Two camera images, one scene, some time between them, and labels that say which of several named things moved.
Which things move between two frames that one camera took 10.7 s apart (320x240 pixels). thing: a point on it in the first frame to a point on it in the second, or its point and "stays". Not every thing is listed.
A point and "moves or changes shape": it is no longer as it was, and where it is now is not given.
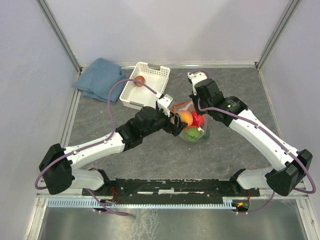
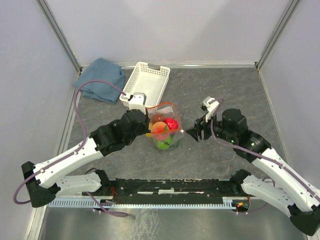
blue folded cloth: (97, 79) stays
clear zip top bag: (197, 129) moves or changes shape
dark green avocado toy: (206, 136) moves or changes shape
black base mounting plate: (175, 188) stays
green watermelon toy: (192, 134) moves or changes shape
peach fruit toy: (186, 116) moves or changes shape
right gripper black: (194, 97) to (200, 124)
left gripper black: (176, 128) to (146, 128)
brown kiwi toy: (138, 83) moves or changes shape
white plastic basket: (156, 78) stays
